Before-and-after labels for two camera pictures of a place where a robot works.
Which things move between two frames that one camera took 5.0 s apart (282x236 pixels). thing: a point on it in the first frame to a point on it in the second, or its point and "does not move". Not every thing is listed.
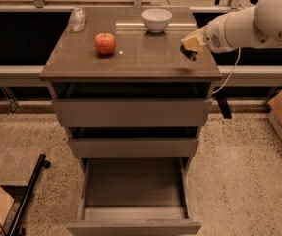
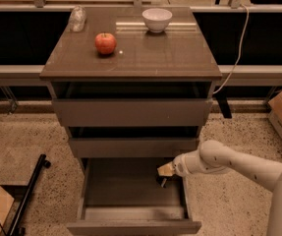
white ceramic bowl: (156, 20) does not move
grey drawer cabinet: (143, 101) does not move
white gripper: (213, 38) to (180, 166)
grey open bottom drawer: (134, 197) does not move
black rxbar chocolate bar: (191, 54) to (164, 181)
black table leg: (221, 97) does not move
